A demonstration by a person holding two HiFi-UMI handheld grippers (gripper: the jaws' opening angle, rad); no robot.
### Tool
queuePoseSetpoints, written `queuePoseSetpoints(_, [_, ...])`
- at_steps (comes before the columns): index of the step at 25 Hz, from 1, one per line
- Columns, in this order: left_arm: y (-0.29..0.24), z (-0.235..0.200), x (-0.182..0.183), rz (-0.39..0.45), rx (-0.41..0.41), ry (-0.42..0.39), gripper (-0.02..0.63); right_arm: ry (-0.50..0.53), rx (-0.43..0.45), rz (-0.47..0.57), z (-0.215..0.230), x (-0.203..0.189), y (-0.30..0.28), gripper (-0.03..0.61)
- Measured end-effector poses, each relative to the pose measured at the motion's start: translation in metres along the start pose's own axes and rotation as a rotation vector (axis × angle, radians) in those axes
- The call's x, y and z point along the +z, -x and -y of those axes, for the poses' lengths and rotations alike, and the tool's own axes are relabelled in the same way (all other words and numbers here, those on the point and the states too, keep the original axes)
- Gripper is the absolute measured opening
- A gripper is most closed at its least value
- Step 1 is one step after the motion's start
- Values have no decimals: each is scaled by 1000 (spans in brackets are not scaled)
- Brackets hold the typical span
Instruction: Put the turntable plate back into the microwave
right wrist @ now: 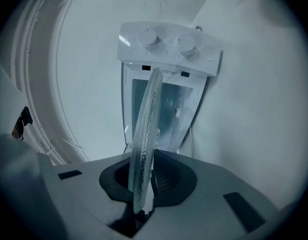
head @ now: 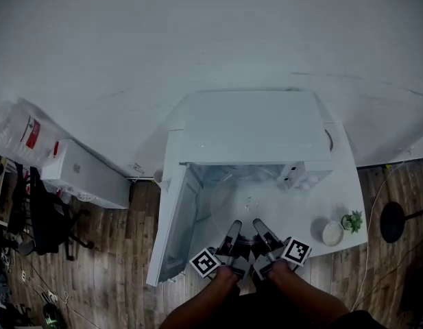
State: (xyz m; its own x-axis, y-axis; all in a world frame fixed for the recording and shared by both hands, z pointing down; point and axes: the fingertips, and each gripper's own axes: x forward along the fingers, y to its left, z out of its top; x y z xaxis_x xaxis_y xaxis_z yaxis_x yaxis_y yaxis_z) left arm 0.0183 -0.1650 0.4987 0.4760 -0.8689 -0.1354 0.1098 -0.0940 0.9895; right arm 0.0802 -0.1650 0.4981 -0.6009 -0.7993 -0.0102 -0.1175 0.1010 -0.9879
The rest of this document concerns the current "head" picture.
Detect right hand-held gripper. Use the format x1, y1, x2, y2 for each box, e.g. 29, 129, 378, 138
252, 218, 313, 282

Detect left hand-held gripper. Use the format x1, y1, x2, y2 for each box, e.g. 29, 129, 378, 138
189, 219, 254, 281

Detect clear glass turntable plate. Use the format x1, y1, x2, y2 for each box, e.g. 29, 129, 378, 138
210, 169, 285, 247

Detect white microwave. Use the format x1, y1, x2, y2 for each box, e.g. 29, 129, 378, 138
145, 89, 336, 288

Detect person's left forearm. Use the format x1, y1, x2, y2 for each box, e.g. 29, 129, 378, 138
167, 265, 240, 329

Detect person's right forearm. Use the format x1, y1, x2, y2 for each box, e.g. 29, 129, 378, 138
265, 259, 350, 324

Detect white round bowl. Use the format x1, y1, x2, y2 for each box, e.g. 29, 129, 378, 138
322, 220, 346, 247

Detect person's dark clothing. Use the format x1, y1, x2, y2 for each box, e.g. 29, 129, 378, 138
228, 279, 389, 329

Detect small green potted plant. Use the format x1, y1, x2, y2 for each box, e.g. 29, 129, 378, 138
341, 210, 365, 234

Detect black round stand base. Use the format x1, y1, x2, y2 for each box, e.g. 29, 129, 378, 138
380, 200, 423, 245

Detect white box appliance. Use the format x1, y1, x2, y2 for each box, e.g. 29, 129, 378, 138
40, 138, 132, 210

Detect black office chair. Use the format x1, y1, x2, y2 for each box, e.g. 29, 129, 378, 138
5, 162, 95, 262

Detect green bottle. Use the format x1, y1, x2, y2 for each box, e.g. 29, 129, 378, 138
42, 302, 67, 329

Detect plastic bag with red label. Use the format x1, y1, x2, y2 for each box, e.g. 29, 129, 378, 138
0, 97, 72, 168

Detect white cable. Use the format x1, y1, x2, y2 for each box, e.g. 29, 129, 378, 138
350, 154, 409, 313

